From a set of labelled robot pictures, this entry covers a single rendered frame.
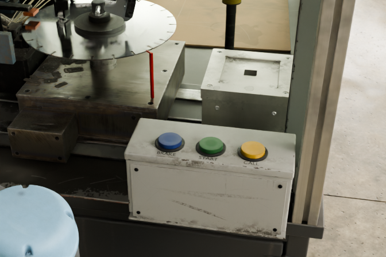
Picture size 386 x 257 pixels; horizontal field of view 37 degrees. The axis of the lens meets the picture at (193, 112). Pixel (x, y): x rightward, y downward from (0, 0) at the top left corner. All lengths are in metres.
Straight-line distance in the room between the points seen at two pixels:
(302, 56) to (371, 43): 2.56
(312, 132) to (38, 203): 0.44
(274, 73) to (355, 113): 1.66
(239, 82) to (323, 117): 0.27
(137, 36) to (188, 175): 0.38
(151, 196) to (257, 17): 0.95
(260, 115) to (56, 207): 0.52
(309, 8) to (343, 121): 1.83
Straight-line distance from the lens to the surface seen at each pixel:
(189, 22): 1.78
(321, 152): 0.98
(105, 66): 1.31
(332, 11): 0.86
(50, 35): 1.26
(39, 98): 1.24
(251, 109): 1.15
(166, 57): 1.36
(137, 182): 1.00
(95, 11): 1.27
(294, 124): 1.07
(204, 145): 0.96
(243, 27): 1.76
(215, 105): 1.15
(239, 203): 0.99
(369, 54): 3.42
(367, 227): 2.23
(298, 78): 1.02
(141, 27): 1.27
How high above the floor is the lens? 1.47
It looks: 33 degrees down
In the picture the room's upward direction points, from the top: 1 degrees clockwise
